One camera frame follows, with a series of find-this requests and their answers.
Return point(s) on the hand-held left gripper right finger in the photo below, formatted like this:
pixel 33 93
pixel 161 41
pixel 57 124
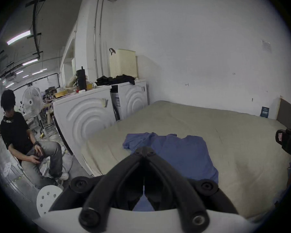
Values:
pixel 181 186

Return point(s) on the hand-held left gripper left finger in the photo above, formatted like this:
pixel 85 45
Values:
pixel 104 186

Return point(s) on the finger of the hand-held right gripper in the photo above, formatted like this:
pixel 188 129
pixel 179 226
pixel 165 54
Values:
pixel 289 142

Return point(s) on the brown cardboard sheet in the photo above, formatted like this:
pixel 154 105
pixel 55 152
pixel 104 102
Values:
pixel 288 115

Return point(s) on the blue shirt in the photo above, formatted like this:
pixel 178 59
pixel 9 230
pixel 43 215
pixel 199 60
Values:
pixel 184 154

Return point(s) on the small blue card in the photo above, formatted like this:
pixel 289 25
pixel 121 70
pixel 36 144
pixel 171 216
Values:
pixel 264 112

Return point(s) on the bed with beige sheet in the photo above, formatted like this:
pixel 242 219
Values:
pixel 237 144

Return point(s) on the white round stool with holes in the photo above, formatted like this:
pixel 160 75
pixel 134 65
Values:
pixel 47 199

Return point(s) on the white washing machine with clutter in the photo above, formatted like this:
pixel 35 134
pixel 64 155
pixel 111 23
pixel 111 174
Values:
pixel 87 115

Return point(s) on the white washing machine with basket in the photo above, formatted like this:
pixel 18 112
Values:
pixel 133 98

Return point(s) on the cluttered table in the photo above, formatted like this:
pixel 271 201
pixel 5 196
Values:
pixel 49 93

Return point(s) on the white standing fan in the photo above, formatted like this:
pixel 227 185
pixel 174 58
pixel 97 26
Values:
pixel 32 102

